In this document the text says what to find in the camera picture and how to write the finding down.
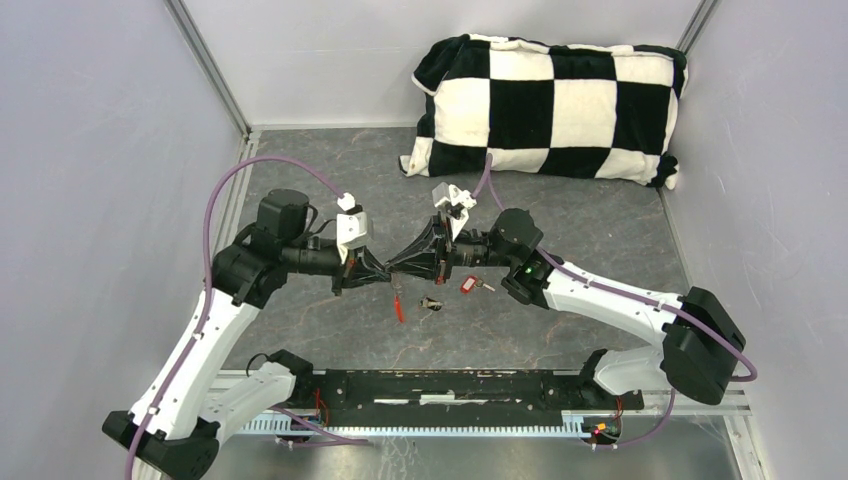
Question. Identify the black white checkered pillow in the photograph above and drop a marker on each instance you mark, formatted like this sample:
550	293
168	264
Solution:
576	110

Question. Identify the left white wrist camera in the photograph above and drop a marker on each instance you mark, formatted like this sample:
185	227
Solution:
353	226

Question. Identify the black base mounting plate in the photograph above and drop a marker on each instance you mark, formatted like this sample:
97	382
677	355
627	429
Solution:
452	398

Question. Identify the blue white cable duct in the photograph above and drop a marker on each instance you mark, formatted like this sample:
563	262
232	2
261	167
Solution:
570	426

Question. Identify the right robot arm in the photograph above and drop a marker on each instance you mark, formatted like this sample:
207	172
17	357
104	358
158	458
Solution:
692	344

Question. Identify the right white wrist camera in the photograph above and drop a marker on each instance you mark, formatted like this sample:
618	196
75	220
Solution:
455	203

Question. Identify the small black key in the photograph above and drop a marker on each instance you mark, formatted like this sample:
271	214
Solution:
431	304

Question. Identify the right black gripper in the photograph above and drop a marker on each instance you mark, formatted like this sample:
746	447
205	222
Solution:
436	266

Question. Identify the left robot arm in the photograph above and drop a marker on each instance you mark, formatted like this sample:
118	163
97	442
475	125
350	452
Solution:
177	428

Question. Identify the red grey keyring holder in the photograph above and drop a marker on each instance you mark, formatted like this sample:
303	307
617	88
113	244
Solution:
397	288

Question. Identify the red tag key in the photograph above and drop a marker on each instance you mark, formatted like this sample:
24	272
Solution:
472	282

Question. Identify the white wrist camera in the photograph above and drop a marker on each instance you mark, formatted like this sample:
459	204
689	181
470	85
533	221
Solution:
353	226
455	203

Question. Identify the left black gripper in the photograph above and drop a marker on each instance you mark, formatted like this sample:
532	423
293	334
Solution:
360	270

